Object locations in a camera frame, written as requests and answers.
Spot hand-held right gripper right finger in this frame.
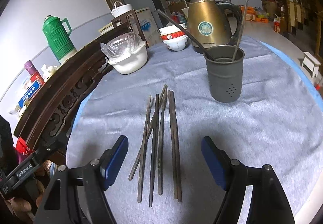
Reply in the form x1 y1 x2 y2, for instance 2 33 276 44
201 136 296 224

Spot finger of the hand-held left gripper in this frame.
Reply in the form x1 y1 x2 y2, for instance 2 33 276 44
31 135 68 164

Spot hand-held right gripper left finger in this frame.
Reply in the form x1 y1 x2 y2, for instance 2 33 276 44
33 135 129 224

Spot bunch of grey chopsticks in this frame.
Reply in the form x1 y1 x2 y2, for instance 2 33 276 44
128 84 178 203

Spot black slim chopstick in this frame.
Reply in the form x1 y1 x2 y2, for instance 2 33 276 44
149 94 160 208

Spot grey metal utensil holder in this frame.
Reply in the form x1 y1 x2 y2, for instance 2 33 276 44
203 46 246 103

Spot person's left hand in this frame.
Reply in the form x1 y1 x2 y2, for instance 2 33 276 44
7 180 46 221

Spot grey tablecloth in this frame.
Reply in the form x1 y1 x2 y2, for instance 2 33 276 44
67 36 323 224

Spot blue and red box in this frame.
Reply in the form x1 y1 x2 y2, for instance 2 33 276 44
17 80 42 108

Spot carved dark wooden chair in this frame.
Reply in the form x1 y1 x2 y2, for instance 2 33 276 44
14 9 149 166

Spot purple bottle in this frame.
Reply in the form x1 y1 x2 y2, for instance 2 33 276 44
24 60 42 83

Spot white enamel pot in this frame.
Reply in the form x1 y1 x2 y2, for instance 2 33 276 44
108 41 148 75

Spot green thermos flask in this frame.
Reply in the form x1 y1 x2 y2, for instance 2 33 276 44
42 15 78 65

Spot clear plastic bag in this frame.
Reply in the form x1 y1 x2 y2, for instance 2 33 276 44
100 32 147 59

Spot white bowl with red mark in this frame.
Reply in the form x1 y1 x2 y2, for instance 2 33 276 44
163 36 189 52

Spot blue table cover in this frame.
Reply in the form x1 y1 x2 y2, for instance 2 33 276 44
72 43 319 133

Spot red banded bowl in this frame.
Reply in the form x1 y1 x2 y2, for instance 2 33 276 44
160 31 188 40

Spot white chest freezer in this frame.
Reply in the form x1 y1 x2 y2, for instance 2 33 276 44
135 7 162 46

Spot plain white bowl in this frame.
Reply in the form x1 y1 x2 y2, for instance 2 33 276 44
159 25 186 35

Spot small white stool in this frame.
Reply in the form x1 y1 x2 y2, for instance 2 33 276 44
301 52 322 78

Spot gold electric kettle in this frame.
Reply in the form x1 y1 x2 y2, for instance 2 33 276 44
188 0 243 50

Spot thin metal chopstick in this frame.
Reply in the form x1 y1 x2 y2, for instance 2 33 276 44
233 0 249 61
236 4 246 46

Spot orange boxes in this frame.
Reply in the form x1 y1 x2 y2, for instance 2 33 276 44
243 6 269 23

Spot wooden stair railing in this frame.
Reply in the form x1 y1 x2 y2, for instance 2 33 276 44
275 0 323 58

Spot white bucket with handle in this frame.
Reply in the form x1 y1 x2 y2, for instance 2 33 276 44
111 1 133 19

